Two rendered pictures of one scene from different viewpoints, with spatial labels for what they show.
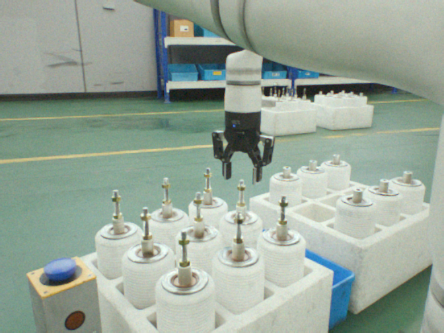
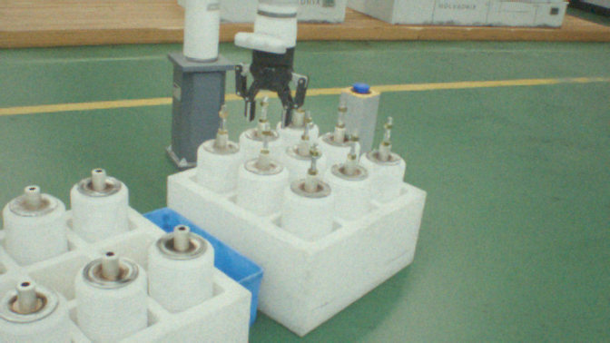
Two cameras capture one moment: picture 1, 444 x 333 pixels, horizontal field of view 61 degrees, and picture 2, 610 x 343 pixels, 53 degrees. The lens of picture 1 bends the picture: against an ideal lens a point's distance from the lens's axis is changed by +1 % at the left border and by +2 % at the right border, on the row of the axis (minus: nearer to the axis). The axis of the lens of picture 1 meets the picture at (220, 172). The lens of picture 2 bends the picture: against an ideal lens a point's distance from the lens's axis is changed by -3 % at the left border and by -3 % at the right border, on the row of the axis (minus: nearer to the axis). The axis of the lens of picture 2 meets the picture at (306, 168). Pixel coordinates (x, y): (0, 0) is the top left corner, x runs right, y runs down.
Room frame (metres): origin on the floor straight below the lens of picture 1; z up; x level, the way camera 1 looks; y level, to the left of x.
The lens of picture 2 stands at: (1.86, -0.19, 0.74)
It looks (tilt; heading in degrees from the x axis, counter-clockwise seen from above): 24 degrees down; 168
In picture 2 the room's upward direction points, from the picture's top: 6 degrees clockwise
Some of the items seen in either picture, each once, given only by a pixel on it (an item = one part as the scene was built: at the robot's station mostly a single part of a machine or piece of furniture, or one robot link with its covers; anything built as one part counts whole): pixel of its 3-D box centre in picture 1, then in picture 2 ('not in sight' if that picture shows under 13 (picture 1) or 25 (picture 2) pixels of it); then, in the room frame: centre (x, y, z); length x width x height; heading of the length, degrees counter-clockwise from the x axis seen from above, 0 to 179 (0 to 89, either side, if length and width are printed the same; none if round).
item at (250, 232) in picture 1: (240, 254); (260, 209); (0.77, -0.05, 0.16); 0.10 x 0.10 x 0.18
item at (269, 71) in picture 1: (267, 71); not in sight; (5.64, -0.68, 0.36); 0.50 x 0.38 x 0.21; 19
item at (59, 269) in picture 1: (61, 271); (360, 89); (0.45, 0.22, 0.32); 0.04 x 0.04 x 0.02
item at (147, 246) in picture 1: (147, 246); (339, 134); (0.62, 0.13, 0.26); 0.02 x 0.02 x 0.03
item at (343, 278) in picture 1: (290, 275); (191, 270); (0.84, -0.18, 0.06); 0.30 x 0.11 x 0.12; 38
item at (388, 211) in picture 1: (378, 222); (38, 254); (0.95, -0.43, 0.16); 0.10 x 0.10 x 0.18
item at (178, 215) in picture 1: (167, 215); (349, 171); (0.78, 0.12, 0.25); 0.08 x 0.08 x 0.01
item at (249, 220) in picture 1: (240, 217); (263, 166); (0.77, -0.05, 0.25); 0.08 x 0.08 x 0.01
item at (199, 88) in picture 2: not in sight; (198, 110); (0.17, -0.16, 0.15); 0.15 x 0.15 x 0.30; 18
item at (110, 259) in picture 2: (312, 166); (110, 264); (1.13, -0.29, 0.26); 0.02 x 0.02 x 0.03
